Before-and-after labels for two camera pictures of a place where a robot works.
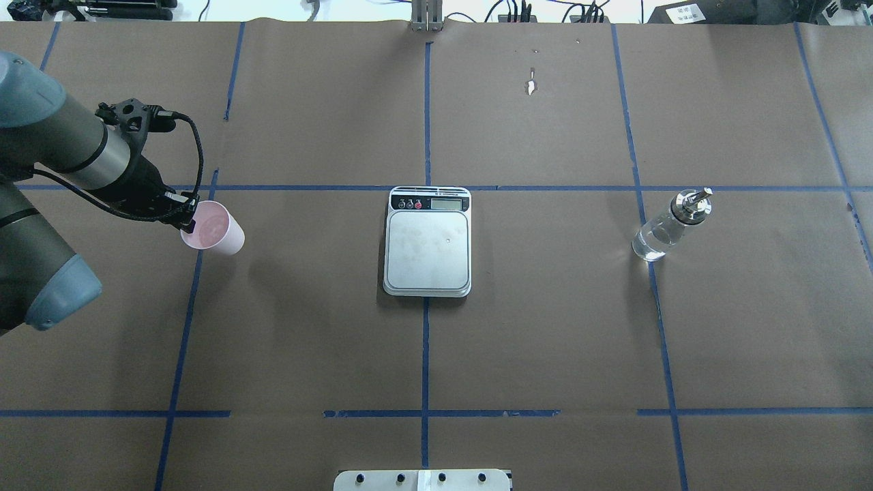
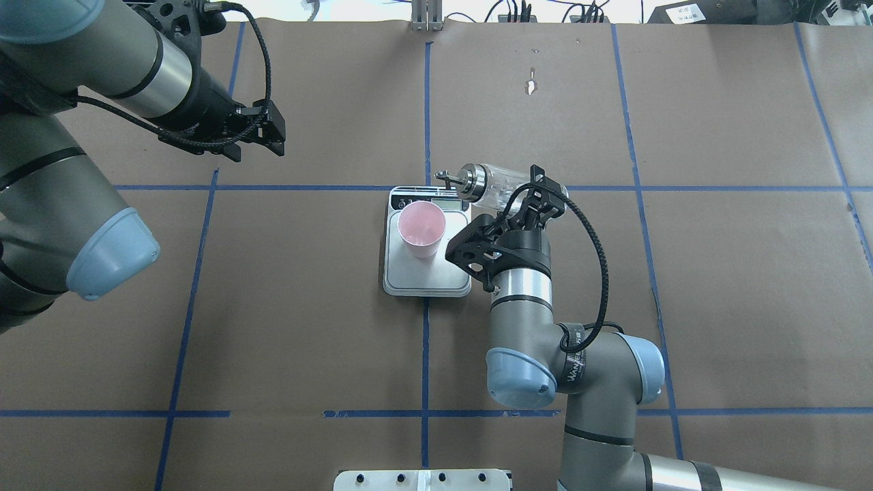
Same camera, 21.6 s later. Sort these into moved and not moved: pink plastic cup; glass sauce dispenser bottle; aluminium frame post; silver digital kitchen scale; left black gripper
Moved: glass sauce dispenser bottle; left black gripper; pink plastic cup
Not moved: silver digital kitchen scale; aluminium frame post
